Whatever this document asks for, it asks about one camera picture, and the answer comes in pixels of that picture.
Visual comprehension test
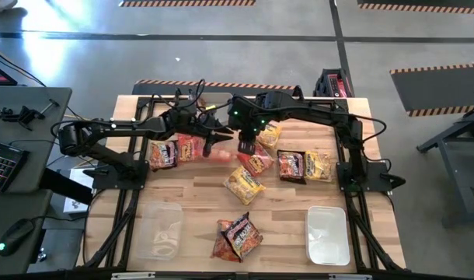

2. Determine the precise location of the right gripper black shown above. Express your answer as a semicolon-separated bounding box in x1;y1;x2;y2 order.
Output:
228;92;272;156

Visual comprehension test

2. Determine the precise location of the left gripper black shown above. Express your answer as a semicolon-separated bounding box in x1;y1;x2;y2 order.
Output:
167;105;235;159

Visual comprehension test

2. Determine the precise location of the yellow Maruchan ramen packet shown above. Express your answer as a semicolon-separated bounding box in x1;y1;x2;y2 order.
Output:
303;150;333;183
222;165;267;206
256;123;283;149

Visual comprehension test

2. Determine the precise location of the black Fire Noodle packet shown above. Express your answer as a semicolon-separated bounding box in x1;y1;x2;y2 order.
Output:
220;212;264;261
277;149;307;184
148;139;179;171

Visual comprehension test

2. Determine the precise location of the translucent plastic storage bin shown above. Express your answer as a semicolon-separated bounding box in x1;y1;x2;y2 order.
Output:
305;205;351;267
134;201;184;261
197;92;235;126

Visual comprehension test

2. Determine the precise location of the black red equipment case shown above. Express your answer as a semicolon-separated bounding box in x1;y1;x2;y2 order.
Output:
312;68;355;98

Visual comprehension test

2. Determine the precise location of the white printed paper sheet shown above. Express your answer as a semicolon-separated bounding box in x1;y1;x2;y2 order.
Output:
61;167;94;214

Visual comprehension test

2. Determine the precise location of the black angled panel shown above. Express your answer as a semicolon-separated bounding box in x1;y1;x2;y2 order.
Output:
38;166;95;206

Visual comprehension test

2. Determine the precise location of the dark grey side desk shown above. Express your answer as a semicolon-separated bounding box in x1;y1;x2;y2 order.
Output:
0;86;73;275

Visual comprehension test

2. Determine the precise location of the black desk clamp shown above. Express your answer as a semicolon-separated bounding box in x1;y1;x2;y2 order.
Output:
2;104;46;131

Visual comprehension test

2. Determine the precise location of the black backlit keyboard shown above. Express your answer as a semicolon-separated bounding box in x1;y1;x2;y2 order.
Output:
0;138;30;194

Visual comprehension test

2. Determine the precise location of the dark grey metal table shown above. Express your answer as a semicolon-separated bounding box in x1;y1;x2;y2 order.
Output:
415;101;474;229

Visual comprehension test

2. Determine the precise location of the black computer mouse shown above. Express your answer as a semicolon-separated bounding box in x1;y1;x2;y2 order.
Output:
0;217;36;257

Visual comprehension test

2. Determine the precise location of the person's shoe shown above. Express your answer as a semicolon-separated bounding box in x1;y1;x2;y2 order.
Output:
0;0;19;15

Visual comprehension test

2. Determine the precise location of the grey metal bracket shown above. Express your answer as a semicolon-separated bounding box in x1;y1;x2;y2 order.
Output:
110;271;156;280
328;273;374;280

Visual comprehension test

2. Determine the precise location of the black metal T-handle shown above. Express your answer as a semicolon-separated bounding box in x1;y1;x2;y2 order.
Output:
38;99;61;116

